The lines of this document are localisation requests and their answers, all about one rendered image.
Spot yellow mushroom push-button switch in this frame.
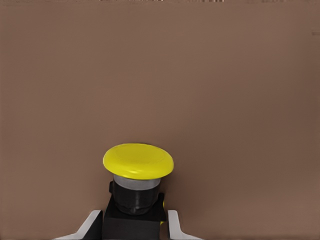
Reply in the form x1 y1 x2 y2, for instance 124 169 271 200
101 142 175 240

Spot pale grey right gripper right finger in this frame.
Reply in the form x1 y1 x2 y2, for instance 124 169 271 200
166 209 205 240

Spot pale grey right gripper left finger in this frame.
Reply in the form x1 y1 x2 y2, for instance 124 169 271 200
53 209 104 240

